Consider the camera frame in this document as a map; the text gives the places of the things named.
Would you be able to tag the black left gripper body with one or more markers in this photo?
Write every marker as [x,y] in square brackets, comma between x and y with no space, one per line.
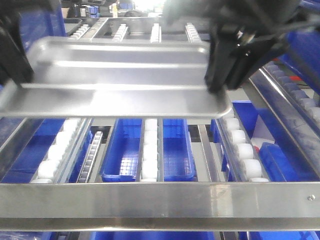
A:
[14,64]

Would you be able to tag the blue bin below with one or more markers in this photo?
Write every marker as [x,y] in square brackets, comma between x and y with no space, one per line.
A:
[28,161]
[277,166]
[122,155]

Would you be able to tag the blue bin below left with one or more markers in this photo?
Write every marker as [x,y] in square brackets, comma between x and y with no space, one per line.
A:
[28,161]

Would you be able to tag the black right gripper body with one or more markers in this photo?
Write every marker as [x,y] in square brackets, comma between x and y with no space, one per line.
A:
[240,45]

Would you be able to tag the blue bin below centre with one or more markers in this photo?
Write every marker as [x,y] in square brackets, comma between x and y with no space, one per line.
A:
[122,155]

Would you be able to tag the white roller track right-centre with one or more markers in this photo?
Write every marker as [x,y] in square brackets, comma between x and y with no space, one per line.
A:
[239,157]

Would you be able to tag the blue bin upper right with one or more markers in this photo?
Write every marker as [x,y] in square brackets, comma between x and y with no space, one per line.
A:
[305,45]

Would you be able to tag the steel front shelf bar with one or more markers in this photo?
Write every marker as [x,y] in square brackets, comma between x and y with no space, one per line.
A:
[161,206]

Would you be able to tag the blue bin below right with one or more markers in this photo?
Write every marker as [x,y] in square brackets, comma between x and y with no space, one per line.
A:
[277,166]

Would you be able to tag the white roller track far right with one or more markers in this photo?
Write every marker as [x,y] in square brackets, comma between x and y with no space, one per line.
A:
[309,106]

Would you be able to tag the white roller track centre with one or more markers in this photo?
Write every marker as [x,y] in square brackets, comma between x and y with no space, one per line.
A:
[151,165]

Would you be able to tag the white roller track left-centre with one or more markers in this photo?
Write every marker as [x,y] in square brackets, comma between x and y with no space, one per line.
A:
[61,157]

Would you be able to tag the right steel divider rail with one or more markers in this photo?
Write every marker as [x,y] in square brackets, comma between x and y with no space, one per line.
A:
[297,135]

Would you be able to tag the small silver ribbed tray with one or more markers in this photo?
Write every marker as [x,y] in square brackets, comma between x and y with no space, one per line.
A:
[108,79]

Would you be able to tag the white roller track far left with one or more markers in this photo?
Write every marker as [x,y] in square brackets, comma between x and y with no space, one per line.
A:
[79,32]

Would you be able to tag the left steel divider rail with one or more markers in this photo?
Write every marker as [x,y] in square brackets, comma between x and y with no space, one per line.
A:
[15,133]

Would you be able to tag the steel divider rail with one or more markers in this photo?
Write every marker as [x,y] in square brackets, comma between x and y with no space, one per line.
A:
[15,133]
[297,135]

